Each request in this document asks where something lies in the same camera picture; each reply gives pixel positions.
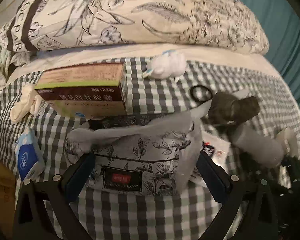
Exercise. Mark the crumpled white tissue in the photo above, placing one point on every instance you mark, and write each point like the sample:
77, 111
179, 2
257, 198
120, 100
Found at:
29, 102

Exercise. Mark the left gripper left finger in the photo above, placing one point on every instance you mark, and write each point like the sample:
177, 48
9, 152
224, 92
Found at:
31, 220

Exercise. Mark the floral patterned pillow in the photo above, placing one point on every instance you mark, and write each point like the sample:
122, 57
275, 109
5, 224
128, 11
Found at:
41, 25

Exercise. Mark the blue tissue pack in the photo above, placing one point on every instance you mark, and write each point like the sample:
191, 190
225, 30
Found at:
29, 157

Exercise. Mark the teal curtain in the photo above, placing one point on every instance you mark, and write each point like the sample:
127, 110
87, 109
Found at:
282, 27

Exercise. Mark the floral tissue paper pack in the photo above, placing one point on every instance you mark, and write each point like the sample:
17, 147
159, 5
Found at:
152, 160

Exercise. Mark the white plush toy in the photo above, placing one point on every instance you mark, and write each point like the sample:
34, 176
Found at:
169, 65

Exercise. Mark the white plastic bottle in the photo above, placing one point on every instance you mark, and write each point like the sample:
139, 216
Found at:
264, 150

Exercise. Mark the small printed sachet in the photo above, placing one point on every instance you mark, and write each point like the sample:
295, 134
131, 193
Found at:
216, 148

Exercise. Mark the brown medicine box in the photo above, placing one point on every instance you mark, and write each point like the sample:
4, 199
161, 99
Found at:
89, 91

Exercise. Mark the white tape roll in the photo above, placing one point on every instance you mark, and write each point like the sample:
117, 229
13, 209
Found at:
287, 139

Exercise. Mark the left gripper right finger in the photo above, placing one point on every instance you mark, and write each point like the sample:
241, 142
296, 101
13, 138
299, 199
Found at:
231, 192

